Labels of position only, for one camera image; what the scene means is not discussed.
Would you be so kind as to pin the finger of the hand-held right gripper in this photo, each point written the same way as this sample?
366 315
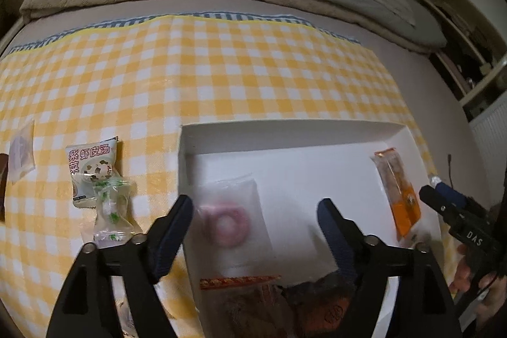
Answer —
439 205
451 192

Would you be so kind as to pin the black red mooncake packet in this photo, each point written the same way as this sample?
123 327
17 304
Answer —
317 306

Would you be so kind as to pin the orange biscuit packet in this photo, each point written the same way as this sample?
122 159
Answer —
400 199

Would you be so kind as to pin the yellow checked mat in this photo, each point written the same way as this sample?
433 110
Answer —
198 76

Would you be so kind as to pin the white wall shelf niche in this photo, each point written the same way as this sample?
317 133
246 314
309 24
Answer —
481 92

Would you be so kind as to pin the white cardboard tray box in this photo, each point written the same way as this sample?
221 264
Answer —
297 171

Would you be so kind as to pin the small dark brown packet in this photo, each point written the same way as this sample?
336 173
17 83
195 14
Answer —
2 183

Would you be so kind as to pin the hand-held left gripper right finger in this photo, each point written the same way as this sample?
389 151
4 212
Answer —
336 239

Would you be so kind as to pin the green candy clear wrapper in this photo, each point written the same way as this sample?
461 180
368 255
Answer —
109 211

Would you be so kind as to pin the blue striped cloth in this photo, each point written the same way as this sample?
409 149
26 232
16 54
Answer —
222 15

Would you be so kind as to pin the person's right hand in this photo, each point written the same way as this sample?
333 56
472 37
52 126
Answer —
461 274

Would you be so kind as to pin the white soup packet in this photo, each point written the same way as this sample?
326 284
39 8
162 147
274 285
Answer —
89 163

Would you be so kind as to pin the red biscuit packet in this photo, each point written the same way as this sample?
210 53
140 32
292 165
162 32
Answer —
245 306

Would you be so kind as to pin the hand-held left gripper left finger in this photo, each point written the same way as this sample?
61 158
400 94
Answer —
170 235

